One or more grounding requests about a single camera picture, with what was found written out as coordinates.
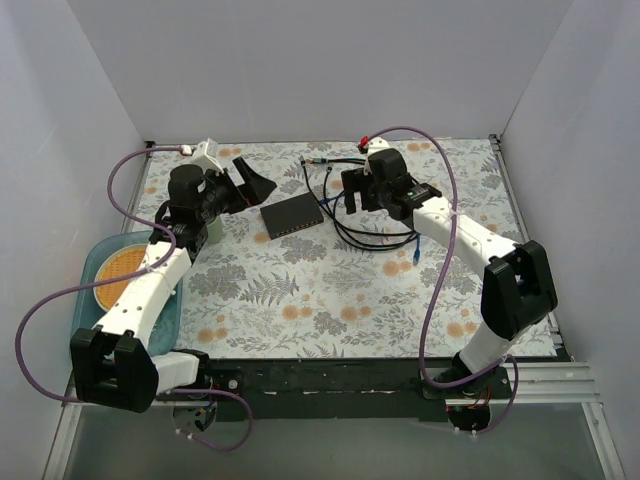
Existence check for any black network switch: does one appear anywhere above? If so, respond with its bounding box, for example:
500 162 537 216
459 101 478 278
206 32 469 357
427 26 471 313
260 192 324 240

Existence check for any black ethernet cable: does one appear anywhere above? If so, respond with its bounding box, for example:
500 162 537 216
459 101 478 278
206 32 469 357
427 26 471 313
301 158 426 253

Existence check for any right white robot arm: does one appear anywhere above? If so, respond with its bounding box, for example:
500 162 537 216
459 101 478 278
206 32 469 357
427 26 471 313
341 137 558 398

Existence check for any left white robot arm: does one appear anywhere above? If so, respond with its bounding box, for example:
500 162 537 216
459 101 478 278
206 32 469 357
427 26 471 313
70 158 276 412

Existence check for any green cup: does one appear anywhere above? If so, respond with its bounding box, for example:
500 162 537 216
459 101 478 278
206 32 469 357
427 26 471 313
206 216 224 244

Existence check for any floral table mat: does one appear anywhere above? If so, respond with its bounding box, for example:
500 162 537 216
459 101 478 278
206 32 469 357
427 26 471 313
119 137 559 360

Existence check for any orange woven plate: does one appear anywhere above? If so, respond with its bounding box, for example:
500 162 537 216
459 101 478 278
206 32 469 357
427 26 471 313
94 246 157 311

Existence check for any teal plastic tray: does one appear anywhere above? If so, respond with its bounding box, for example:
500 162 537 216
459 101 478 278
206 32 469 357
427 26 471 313
72 230 184 359

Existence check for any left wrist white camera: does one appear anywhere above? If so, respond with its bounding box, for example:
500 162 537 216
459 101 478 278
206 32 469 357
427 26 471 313
191 138 223 172

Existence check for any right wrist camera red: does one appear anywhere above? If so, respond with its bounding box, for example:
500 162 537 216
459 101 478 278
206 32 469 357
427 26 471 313
358 136 390 155

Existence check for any blue ethernet cable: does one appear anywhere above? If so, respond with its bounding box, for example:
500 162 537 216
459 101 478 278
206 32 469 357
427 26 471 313
318 193 422 264

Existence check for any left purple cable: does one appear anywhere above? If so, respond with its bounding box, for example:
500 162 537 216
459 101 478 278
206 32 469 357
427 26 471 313
14 144 254 452

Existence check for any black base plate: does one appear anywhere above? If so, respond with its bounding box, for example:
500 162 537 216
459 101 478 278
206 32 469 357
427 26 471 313
154 356 519 422

